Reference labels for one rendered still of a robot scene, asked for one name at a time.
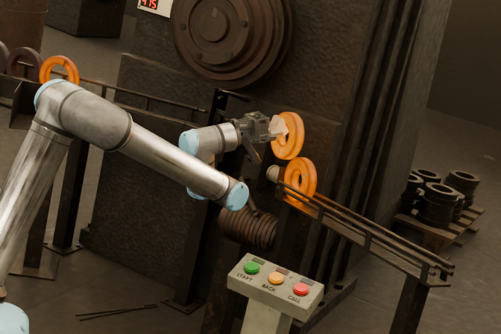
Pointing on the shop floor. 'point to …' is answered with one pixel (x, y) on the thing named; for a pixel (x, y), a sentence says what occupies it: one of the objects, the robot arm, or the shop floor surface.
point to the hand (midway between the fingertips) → (288, 130)
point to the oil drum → (23, 5)
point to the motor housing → (233, 218)
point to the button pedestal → (271, 297)
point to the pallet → (439, 209)
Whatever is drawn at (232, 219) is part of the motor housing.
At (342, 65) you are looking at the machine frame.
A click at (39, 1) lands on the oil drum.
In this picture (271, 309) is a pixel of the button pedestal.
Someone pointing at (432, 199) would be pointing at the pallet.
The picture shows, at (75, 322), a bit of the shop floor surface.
